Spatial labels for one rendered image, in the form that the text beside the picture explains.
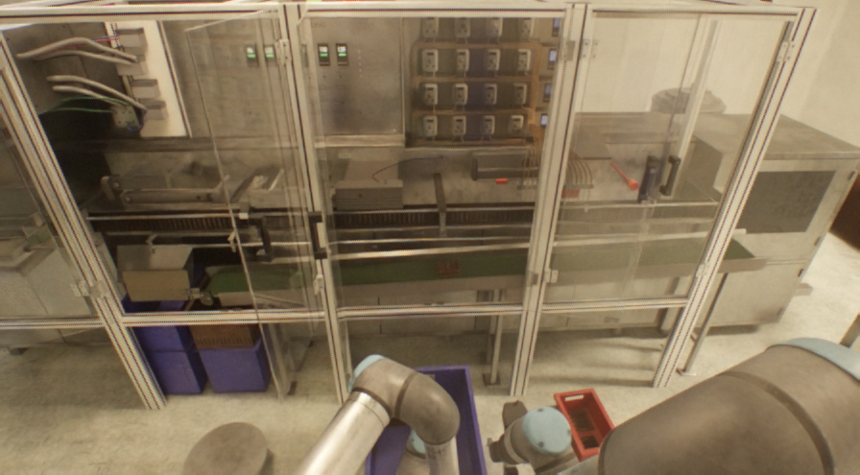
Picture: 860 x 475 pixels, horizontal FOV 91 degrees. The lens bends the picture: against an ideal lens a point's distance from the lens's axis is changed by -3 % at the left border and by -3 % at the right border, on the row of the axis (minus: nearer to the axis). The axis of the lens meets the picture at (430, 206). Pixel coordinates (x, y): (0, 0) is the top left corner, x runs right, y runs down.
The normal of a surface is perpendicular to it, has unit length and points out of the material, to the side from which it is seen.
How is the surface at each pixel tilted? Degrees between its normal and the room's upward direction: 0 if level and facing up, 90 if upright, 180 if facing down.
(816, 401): 15
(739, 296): 90
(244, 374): 90
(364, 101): 90
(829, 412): 25
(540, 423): 19
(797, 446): 32
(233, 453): 0
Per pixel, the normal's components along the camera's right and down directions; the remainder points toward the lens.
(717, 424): -0.48, -0.72
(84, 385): 0.00, -0.87
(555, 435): 0.13, -0.67
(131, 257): 0.05, -0.07
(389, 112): 0.06, 0.50
